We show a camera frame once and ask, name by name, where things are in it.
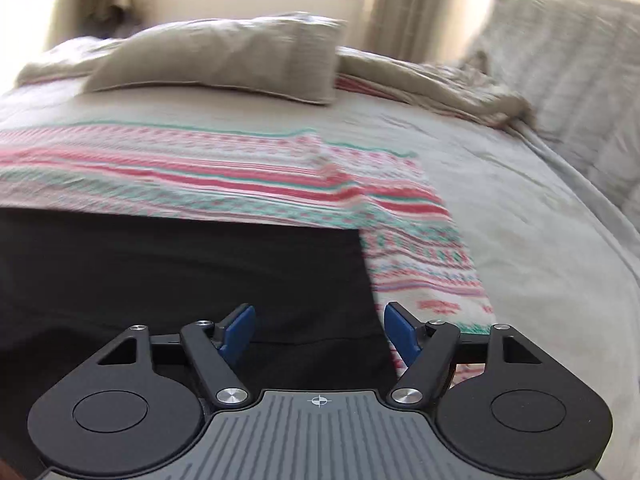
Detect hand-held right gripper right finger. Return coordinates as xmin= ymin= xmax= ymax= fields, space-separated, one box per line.
xmin=382 ymin=301 xmax=543 ymax=406

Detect red green patterned blanket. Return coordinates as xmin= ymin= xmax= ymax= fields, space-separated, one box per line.
xmin=0 ymin=120 xmax=497 ymax=391

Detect beige pillow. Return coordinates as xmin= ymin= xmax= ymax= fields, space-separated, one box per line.
xmin=82 ymin=12 xmax=349 ymax=107

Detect black pants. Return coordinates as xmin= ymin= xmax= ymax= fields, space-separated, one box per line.
xmin=0 ymin=206 xmax=398 ymax=476

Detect beige crumpled quilt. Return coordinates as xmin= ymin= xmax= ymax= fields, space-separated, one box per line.
xmin=15 ymin=35 xmax=533 ymax=131

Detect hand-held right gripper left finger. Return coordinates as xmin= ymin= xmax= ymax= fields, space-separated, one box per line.
xmin=95 ymin=302 xmax=258 ymax=408

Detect grey quilted headboard cushion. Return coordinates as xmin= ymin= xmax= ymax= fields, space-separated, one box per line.
xmin=464 ymin=0 xmax=640 ymax=223

